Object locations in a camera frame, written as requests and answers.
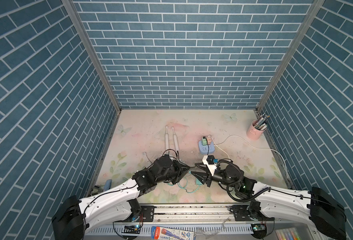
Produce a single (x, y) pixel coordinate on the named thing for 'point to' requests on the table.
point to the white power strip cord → (256, 147)
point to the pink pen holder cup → (253, 133)
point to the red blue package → (159, 233)
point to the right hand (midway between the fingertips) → (195, 169)
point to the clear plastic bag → (208, 233)
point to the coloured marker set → (288, 234)
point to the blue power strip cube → (203, 149)
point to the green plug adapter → (204, 141)
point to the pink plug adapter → (209, 137)
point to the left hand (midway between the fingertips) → (195, 170)
